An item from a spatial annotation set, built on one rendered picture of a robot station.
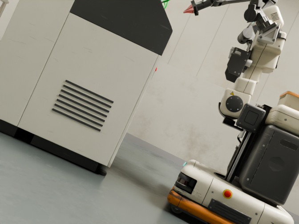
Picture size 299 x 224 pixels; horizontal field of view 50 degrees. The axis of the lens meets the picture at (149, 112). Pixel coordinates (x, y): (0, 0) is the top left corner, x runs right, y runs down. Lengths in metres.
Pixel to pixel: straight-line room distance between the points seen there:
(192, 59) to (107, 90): 2.42
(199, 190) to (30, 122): 1.03
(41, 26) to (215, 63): 2.64
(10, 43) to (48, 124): 0.50
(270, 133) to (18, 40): 1.50
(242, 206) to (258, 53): 0.93
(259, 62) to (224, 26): 2.21
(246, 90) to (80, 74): 0.99
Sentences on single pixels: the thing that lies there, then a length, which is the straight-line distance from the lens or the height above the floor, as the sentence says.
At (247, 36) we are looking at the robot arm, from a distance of 2.38.
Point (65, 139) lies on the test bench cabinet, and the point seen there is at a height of 0.12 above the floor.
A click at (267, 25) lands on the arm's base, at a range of 1.98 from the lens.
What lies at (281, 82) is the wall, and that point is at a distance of 4.19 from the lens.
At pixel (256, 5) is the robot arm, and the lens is 2.02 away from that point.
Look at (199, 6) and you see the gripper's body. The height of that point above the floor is 1.29.
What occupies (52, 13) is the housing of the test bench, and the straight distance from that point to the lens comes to 1.97.
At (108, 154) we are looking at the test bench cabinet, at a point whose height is 0.14.
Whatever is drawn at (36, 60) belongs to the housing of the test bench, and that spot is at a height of 0.46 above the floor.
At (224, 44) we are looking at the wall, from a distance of 4.21.
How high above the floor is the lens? 0.48
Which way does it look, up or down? 1 degrees down
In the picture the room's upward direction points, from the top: 25 degrees clockwise
